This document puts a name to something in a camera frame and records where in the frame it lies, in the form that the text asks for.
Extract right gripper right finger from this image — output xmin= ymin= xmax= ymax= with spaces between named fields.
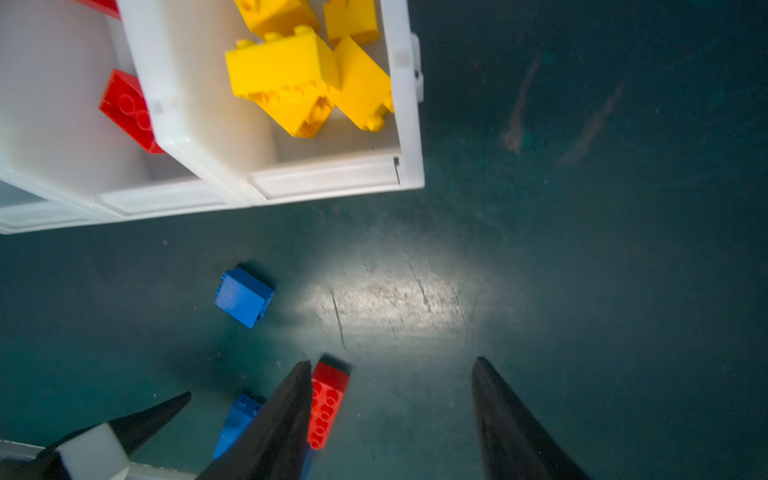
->
xmin=471 ymin=357 xmax=588 ymax=479

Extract right white bin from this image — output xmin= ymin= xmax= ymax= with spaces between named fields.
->
xmin=118 ymin=1 xmax=425 ymax=206

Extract white bin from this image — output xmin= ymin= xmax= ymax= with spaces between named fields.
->
xmin=118 ymin=1 xmax=425 ymax=206
xmin=1 ymin=1 xmax=243 ymax=234

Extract long red brick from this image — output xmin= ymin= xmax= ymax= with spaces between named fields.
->
xmin=75 ymin=0 xmax=121 ymax=20
xmin=307 ymin=362 xmax=349 ymax=450

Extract red curved brick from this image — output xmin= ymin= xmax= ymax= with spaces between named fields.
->
xmin=99 ymin=69 xmax=164 ymax=154

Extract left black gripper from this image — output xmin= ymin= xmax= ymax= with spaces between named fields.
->
xmin=1 ymin=391 xmax=192 ymax=480

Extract yellow brick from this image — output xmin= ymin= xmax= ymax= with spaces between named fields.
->
xmin=323 ymin=0 xmax=380 ymax=46
xmin=329 ymin=36 xmax=394 ymax=133
xmin=235 ymin=0 xmax=319 ymax=37
xmin=253 ymin=93 xmax=335 ymax=138

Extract long blue brick bottom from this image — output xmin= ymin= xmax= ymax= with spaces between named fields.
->
xmin=213 ymin=394 xmax=314 ymax=480

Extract middle white bin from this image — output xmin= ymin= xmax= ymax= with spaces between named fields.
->
xmin=1 ymin=1 xmax=243 ymax=234

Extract yellow brick studs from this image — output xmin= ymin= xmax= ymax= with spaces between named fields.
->
xmin=225 ymin=25 xmax=341 ymax=99

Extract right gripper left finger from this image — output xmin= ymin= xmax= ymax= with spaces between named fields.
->
xmin=199 ymin=360 xmax=313 ymax=480

